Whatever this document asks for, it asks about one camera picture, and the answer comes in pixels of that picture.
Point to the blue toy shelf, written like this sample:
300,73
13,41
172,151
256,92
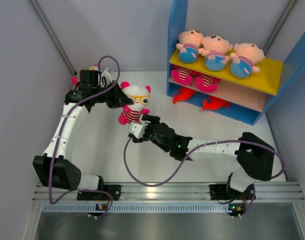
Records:
250,97

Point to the pink doll plush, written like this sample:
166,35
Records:
244,59
214,49
189,45

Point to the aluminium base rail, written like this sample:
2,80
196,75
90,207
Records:
198,192

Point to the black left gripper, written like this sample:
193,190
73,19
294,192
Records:
119,98

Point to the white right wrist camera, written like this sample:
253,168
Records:
136,129

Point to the white pink plush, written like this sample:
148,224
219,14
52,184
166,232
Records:
206,83
92,72
140,96

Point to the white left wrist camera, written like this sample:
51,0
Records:
107,74

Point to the striped pink plush on shelf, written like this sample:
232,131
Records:
182,75

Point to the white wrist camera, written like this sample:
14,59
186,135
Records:
136,129
107,74

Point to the red shark plush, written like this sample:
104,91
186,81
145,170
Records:
183,94
213,103

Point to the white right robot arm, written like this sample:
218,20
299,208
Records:
255,158

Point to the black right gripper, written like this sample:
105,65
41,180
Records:
154,120

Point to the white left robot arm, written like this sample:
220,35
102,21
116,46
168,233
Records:
54,167

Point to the red shark plush on shelf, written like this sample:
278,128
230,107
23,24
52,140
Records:
183,94

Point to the white slotted cable duct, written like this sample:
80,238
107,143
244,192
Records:
140,208

